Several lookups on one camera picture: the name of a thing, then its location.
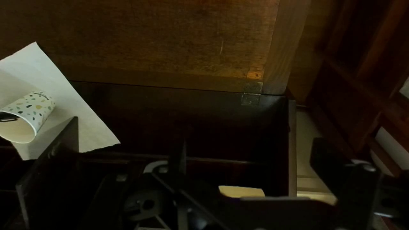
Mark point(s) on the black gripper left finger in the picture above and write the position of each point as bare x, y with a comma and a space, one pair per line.
46, 183

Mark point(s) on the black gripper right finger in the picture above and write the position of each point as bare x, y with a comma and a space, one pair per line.
352, 192

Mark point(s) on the wooden slatted chair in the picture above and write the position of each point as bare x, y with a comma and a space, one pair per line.
352, 72

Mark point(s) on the white paper sheet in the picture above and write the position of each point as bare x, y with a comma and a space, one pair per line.
64, 85

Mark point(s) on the white bed mattress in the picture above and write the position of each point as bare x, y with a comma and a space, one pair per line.
391, 147

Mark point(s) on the small pale desk label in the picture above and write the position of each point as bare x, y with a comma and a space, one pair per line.
240, 192

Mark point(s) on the dark wooden secretary desk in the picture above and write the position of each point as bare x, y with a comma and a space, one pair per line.
170, 42

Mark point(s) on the speckled white paper cup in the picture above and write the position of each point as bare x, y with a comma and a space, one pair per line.
29, 113

